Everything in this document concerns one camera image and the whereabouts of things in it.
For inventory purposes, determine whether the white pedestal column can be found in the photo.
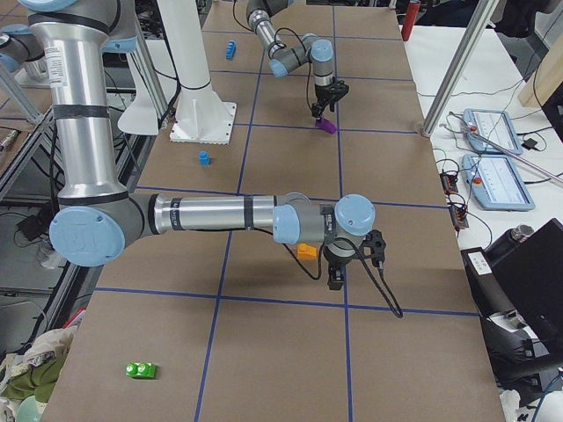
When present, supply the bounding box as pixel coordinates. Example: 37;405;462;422
156;0;221;133

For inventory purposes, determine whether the purple trapezoid block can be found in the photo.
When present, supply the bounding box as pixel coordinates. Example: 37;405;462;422
315;117;338;135

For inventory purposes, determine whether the upper teach pendant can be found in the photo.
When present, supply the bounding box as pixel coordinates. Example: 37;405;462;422
461;108;523;155

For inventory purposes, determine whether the red cylinder bottle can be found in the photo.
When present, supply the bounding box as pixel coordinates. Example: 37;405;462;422
401;0;420;41

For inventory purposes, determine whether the small blue block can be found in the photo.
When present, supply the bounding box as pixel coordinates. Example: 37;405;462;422
198;150;211;166

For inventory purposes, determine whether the lower teach pendant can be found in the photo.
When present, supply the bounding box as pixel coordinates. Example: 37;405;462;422
461;154;536;212

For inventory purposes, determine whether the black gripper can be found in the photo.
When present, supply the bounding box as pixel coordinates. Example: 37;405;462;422
311;77;349;118
323;244;356;290

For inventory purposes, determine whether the green double stud block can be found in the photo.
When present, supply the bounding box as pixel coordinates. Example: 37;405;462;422
125;361;157;379

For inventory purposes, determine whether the orange trapezoid block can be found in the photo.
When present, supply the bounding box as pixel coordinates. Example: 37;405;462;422
296;243;318;260

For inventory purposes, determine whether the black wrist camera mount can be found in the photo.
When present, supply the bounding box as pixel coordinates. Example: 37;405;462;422
362;229;386;270

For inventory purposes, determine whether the teach pendant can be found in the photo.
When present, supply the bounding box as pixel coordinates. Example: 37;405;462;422
461;108;523;155
461;154;536;212

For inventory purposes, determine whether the long blue block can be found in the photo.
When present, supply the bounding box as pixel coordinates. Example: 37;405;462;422
225;40;237;60

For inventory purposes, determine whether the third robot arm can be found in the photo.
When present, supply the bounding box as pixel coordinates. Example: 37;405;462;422
1;24;48;81

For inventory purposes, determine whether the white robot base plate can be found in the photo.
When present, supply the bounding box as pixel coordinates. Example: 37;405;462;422
170;99;237;145

